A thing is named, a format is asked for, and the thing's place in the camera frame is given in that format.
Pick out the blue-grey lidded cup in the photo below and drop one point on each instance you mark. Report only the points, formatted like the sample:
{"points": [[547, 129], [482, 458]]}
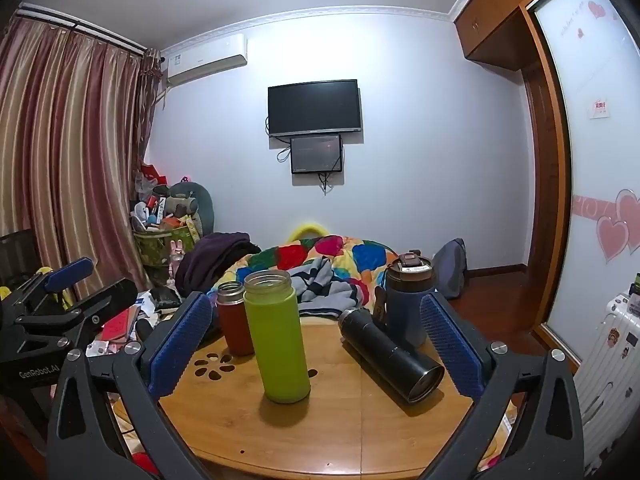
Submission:
{"points": [[407, 305]]}

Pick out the white door sticker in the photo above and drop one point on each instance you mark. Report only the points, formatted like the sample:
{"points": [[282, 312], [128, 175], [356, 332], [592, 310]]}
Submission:
{"points": [[600, 108]]}

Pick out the striped grey cloth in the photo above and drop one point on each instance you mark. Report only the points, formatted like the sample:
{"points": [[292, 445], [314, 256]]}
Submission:
{"points": [[325, 285]]}

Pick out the pink bunny toy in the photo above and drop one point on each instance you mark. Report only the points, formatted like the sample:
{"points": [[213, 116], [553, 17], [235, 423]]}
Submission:
{"points": [[176, 252]]}

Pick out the dark purple cloth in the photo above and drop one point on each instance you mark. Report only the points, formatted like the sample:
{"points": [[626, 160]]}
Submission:
{"points": [[215, 260]]}

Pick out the curtain rail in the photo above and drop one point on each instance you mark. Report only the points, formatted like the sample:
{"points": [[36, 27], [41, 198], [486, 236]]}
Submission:
{"points": [[90, 27]]}

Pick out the striped pink curtain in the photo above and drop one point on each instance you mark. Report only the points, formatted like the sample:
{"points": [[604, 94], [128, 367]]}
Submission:
{"points": [[70, 150]]}

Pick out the green basket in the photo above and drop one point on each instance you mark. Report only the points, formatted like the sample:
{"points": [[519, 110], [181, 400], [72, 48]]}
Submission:
{"points": [[160, 247]]}

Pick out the black cup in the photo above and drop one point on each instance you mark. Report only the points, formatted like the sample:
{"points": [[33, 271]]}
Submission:
{"points": [[387, 355]]}

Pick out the red bag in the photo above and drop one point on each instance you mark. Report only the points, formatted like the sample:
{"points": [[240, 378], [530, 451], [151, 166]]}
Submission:
{"points": [[152, 172]]}

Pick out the white air conditioner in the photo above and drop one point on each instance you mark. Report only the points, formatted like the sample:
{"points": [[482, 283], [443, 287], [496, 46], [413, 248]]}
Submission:
{"points": [[207, 57]]}

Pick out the grey plush cushion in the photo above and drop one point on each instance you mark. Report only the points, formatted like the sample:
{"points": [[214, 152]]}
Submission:
{"points": [[197, 205]]}

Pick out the grey backpack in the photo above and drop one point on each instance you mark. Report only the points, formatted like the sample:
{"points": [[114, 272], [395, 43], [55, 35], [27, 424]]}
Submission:
{"points": [[450, 267]]}

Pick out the wooden wardrobe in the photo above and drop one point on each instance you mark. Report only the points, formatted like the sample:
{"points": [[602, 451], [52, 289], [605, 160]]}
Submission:
{"points": [[505, 10]]}

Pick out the frosted heart-print sliding door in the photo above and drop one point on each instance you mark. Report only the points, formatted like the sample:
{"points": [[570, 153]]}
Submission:
{"points": [[590, 185]]}

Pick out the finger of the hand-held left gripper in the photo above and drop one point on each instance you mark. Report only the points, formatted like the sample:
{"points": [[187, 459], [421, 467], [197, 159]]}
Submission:
{"points": [[70, 272], [112, 292]]}

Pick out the white stickered suitcase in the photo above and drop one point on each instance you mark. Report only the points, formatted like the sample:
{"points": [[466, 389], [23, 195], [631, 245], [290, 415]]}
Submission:
{"points": [[610, 360]]}

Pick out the colourful patterned blanket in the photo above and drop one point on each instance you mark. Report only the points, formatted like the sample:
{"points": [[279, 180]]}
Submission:
{"points": [[330, 247]]}

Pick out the red cup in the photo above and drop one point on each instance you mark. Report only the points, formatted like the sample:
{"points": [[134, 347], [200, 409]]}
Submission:
{"points": [[235, 325]]}

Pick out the black mesh chair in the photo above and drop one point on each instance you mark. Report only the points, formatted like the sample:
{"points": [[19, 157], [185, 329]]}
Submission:
{"points": [[17, 255]]}

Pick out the small black monitor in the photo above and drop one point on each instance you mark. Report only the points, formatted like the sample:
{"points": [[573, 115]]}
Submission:
{"points": [[316, 154]]}

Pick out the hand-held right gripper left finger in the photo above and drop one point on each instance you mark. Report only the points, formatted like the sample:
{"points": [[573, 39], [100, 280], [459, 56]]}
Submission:
{"points": [[182, 345]]}

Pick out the red notebook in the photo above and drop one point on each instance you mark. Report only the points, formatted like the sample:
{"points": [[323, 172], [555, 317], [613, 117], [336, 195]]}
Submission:
{"points": [[120, 325]]}

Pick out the black wall television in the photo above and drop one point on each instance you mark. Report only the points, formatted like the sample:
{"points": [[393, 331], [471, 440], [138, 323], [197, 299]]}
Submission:
{"points": [[315, 107]]}

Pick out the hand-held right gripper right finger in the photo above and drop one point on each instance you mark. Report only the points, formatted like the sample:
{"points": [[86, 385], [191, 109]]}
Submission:
{"points": [[450, 345]]}

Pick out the green cup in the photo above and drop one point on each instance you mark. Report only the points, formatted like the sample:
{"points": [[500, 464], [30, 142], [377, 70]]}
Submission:
{"points": [[277, 340]]}

